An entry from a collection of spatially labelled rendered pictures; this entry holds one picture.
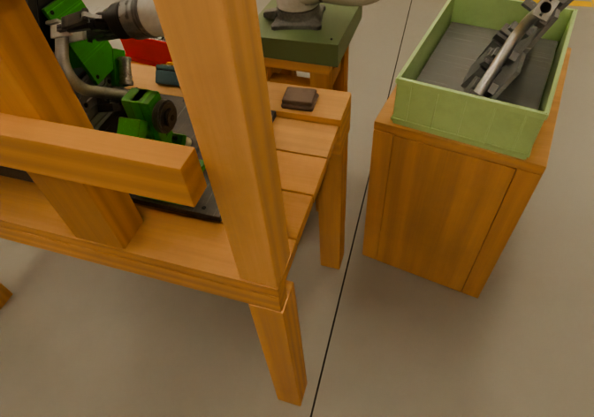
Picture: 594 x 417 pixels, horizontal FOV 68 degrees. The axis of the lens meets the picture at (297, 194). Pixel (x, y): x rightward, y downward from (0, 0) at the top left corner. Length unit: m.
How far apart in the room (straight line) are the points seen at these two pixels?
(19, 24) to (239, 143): 0.39
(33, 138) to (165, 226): 0.42
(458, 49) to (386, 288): 1.00
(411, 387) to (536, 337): 0.55
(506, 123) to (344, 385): 1.09
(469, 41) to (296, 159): 0.88
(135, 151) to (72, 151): 0.11
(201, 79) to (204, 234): 0.56
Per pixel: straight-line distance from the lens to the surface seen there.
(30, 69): 0.85
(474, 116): 1.37
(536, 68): 1.72
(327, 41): 1.58
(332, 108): 1.34
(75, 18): 1.12
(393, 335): 1.89
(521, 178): 1.48
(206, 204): 1.11
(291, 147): 1.24
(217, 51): 0.56
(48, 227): 1.27
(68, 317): 2.21
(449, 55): 1.71
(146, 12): 0.98
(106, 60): 1.34
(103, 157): 0.74
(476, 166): 1.47
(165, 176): 0.69
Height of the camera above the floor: 1.72
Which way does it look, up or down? 49 degrees down
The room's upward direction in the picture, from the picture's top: 5 degrees counter-clockwise
